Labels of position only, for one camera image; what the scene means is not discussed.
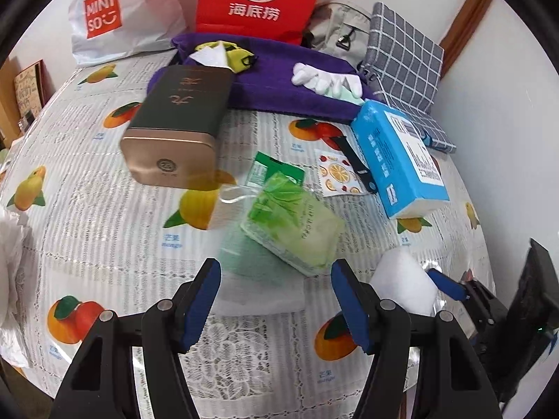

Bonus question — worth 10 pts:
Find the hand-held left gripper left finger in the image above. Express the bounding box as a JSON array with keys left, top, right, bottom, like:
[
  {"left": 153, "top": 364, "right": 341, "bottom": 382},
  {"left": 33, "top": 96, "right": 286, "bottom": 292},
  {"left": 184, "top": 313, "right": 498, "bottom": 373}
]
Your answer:
[{"left": 52, "top": 257, "right": 223, "bottom": 419}]

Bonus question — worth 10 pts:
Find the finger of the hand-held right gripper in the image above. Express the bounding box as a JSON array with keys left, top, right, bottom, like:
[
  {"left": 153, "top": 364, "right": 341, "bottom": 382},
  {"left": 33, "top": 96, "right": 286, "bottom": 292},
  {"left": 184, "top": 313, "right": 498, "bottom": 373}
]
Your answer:
[{"left": 427, "top": 268, "right": 499, "bottom": 328}]

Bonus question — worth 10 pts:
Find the brown wooden door frame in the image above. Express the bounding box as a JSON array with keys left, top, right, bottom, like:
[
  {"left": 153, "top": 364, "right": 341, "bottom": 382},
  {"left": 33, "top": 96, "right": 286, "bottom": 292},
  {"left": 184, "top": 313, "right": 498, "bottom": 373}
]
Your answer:
[{"left": 439, "top": 0, "right": 496, "bottom": 81}]

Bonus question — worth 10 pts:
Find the green tin box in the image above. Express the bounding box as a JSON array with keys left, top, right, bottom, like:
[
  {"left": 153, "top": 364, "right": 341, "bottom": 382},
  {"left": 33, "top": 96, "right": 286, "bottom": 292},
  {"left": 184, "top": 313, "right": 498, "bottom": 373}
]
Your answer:
[{"left": 120, "top": 65, "right": 234, "bottom": 190}]

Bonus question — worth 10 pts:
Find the fruit printed tablecloth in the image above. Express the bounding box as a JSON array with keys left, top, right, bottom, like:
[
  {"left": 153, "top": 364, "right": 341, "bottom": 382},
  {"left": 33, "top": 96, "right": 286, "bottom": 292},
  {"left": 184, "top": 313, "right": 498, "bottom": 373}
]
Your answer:
[{"left": 0, "top": 50, "right": 496, "bottom": 406}]

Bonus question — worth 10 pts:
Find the red paper bag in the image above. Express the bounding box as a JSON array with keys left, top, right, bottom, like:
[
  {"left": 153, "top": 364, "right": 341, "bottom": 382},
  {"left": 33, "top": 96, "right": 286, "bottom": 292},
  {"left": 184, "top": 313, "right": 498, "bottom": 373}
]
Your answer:
[{"left": 195, "top": 0, "right": 329, "bottom": 46}]

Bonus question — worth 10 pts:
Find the green tissue pack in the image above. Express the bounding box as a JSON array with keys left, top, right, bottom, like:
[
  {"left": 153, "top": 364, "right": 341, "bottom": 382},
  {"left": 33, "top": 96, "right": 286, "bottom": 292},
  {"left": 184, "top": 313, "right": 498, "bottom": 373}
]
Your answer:
[{"left": 241, "top": 172, "right": 347, "bottom": 277}]

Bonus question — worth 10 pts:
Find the blue cardboard box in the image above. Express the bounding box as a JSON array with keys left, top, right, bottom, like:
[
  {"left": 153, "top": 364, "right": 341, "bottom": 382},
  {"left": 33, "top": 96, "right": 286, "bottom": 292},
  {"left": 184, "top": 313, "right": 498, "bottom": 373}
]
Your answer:
[{"left": 350, "top": 100, "right": 450, "bottom": 220}]

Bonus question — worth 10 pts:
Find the fruit sticker sheet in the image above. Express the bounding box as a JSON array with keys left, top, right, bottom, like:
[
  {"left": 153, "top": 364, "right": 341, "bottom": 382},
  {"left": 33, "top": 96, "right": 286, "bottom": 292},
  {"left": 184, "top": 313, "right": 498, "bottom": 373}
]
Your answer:
[{"left": 315, "top": 148, "right": 364, "bottom": 196}]

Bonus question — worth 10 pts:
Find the purple towel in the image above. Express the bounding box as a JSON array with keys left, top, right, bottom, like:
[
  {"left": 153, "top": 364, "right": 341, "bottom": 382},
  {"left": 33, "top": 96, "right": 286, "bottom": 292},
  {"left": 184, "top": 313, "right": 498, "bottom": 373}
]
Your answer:
[{"left": 170, "top": 32, "right": 376, "bottom": 124}]

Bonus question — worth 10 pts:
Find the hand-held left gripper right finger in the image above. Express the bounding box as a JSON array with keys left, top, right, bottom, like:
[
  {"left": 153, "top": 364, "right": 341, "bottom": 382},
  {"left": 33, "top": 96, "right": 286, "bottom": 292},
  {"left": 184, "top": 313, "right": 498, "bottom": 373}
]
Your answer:
[{"left": 329, "top": 258, "right": 507, "bottom": 419}]

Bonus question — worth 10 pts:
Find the grey checked cushion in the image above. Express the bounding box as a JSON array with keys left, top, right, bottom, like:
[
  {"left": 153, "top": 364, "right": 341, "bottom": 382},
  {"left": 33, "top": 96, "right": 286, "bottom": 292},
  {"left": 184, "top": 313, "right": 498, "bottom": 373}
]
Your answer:
[{"left": 358, "top": 2, "right": 457, "bottom": 154}]

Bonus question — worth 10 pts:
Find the yellow pouch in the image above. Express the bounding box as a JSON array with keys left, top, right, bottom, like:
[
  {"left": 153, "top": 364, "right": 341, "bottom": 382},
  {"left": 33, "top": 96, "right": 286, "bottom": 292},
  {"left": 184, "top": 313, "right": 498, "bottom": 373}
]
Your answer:
[{"left": 194, "top": 40, "right": 258, "bottom": 74}]

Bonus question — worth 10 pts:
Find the white cotton glove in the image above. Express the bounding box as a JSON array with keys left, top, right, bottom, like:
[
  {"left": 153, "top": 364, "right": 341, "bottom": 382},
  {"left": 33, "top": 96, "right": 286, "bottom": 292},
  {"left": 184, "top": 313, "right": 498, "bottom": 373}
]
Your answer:
[
  {"left": 325, "top": 74, "right": 364, "bottom": 99},
  {"left": 292, "top": 62, "right": 339, "bottom": 96}
]

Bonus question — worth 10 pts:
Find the patterned book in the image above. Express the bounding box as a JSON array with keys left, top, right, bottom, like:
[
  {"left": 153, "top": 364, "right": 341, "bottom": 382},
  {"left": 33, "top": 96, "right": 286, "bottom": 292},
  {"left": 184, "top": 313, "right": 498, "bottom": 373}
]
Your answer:
[{"left": 13, "top": 62, "right": 46, "bottom": 112}]

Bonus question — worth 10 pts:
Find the green plastic bag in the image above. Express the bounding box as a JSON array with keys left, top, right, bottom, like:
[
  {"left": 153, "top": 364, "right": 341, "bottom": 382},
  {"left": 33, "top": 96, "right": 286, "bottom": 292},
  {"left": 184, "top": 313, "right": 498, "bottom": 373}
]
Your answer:
[{"left": 216, "top": 152, "right": 306, "bottom": 284}]

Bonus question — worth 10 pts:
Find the white plastic shopping bag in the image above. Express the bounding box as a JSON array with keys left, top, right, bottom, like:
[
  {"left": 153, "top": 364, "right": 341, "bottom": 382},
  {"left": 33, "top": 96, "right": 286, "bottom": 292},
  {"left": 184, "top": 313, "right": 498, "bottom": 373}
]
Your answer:
[{"left": 70, "top": 0, "right": 186, "bottom": 68}]

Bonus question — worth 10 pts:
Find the black watch strap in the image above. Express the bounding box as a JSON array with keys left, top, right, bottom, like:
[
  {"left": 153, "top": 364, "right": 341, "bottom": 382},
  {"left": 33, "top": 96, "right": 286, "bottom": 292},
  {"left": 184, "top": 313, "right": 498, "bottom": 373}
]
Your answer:
[{"left": 328, "top": 136, "right": 377, "bottom": 194}]

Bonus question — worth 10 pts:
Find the white sponge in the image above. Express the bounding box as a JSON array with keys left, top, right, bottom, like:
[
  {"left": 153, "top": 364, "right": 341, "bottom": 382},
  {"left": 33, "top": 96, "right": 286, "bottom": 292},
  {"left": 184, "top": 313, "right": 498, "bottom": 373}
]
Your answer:
[{"left": 371, "top": 247, "right": 440, "bottom": 317}]

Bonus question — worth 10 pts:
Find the white translucent plastic sheet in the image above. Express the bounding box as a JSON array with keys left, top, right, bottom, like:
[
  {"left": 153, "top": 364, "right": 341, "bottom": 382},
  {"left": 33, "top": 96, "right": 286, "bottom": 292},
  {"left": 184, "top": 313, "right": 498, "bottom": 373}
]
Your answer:
[{"left": 213, "top": 271, "right": 306, "bottom": 316}]

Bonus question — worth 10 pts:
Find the beige backpack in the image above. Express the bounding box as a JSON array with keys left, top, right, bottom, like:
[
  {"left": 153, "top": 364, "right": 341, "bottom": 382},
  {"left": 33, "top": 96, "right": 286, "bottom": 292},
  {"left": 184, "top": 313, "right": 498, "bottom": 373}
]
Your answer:
[{"left": 301, "top": 2, "right": 372, "bottom": 64}]

